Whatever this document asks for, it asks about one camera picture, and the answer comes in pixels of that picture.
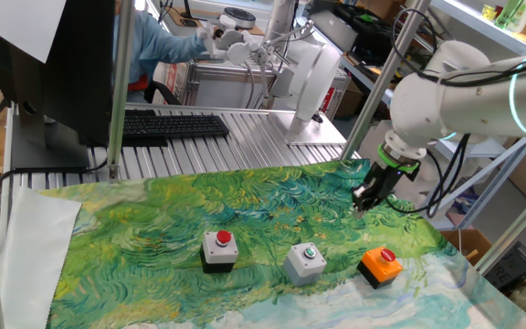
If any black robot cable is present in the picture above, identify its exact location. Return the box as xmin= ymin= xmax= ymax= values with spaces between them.
xmin=384 ymin=7 xmax=526 ymax=219

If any wooden background desk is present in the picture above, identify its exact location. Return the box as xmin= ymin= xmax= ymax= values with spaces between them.
xmin=164 ymin=5 xmax=267 ymax=37

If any grey box green button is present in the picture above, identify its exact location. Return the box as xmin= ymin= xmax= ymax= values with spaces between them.
xmin=282 ymin=242 xmax=328 ymax=288

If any cream coloured bottle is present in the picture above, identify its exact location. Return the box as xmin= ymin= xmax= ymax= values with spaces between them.
xmin=511 ymin=0 xmax=526 ymax=33

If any green blue painting cloth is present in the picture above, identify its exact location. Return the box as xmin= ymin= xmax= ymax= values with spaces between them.
xmin=38 ymin=157 xmax=526 ymax=329

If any black plastic crate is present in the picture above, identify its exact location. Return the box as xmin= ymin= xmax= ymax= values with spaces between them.
xmin=484 ymin=241 xmax=526 ymax=292

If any brown cardboard box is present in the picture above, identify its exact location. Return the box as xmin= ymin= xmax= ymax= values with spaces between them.
xmin=440 ymin=228 xmax=493 ymax=266

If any black computer monitor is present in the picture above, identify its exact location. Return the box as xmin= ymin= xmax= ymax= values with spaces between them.
xmin=0 ymin=0 xmax=116 ymax=170

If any black monitor cable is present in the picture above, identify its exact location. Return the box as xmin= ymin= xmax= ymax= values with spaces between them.
xmin=0 ymin=157 xmax=109 ymax=243

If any person in blue shirt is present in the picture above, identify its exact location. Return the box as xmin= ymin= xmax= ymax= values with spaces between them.
xmin=112 ymin=0 xmax=209 ymax=104

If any orange box red button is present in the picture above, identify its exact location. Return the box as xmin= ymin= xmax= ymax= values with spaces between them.
xmin=356 ymin=247 xmax=404 ymax=290

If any white haptic teleoperation device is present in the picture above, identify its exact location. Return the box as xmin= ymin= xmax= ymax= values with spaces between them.
xmin=197 ymin=14 xmax=347 ymax=147

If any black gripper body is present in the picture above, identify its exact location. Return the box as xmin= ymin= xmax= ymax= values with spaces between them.
xmin=365 ymin=160 xmax=422 ymax=209

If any black tool case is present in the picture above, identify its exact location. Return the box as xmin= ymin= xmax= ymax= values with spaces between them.
xmin=333 ymin=2 xmax=404 ymax=65

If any grey laptop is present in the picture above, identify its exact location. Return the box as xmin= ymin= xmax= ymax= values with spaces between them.
xmin=308 ymin=9 xmax=360 ymax=52

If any white black box red button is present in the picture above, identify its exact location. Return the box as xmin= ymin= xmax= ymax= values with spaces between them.
xmin=199 ymin=229 xmax=240 ymax=274

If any round black speaker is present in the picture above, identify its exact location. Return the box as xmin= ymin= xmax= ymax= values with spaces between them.
xmin=223 ymin=6 xmax=258 ymax=30

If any silver aluminium case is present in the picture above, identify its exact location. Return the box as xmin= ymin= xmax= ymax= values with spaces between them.
xmin=184 ymin=61 xmax=352 ymax=121

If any white metal shelf rack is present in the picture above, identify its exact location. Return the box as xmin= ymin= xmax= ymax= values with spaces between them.
xmin=420 ymin=0 xmax=526 ymax=229

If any green transparent bottle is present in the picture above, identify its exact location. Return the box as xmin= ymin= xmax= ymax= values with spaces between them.
xmin=494 ymin=0 xmax=522 ymax=27

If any white paper sheet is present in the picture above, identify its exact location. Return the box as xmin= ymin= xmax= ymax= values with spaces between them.
xmin=0 ymin=0 xmax=68 ymax=64

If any black keyboard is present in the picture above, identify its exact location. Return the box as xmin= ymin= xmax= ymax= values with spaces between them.
xmin=122 ymin=109 xmax=230 ymax=148

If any white satin cloth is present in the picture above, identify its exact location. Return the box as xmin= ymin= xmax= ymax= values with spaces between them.
xmin=0 ymin=186 xmax=83 ymax=329

